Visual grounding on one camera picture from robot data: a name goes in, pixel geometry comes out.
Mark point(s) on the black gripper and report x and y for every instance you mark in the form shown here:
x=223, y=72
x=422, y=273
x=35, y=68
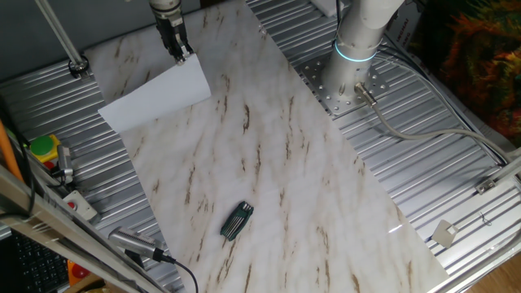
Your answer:
x=171, y=28

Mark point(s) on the white paper sheet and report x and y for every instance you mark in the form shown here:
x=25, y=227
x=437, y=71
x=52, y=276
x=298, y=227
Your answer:
x=163, y=95

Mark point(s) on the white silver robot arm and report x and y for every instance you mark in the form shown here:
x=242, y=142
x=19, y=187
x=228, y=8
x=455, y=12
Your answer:
x=354, y=40

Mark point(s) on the aluminium pole with black foot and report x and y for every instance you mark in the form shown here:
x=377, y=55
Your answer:
x=61, y=34

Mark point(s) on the marble pattern table mat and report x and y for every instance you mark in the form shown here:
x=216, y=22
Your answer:
x=285, y=183

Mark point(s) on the green button yellow box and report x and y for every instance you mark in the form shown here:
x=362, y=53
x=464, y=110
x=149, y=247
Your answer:
x=42, y=145

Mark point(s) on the green hex key set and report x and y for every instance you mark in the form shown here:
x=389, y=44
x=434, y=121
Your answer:
x=236, y=221

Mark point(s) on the grey box red button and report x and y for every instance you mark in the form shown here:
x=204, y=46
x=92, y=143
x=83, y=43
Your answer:
x=83, y=207

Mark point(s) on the orange pole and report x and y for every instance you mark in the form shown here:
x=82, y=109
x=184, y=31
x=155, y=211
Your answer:
x=8, y=152

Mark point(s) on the white box red print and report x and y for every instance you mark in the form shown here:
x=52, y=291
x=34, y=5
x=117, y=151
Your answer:
x=407, y=32

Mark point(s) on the orange box red button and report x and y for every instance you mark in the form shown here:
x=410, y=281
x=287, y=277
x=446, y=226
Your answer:
x=77, y=272

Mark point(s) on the black keyboard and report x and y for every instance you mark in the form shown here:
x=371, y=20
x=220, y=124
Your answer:
x=36, y=268

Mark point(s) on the colourful patterned cloth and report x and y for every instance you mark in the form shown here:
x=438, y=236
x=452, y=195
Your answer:
x=480, y=61

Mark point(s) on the aluminium profile bar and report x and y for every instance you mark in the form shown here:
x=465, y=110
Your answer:
x=510, y=167

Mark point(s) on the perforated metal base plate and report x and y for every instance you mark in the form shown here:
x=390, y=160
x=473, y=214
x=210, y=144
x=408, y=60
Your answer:
x=317, y=81

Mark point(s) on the aluminium frame beam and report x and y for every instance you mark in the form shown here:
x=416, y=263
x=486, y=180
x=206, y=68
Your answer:
x=40, y=215

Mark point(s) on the small metal corner bracket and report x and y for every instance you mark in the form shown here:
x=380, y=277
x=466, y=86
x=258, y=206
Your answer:
x=486, y=186

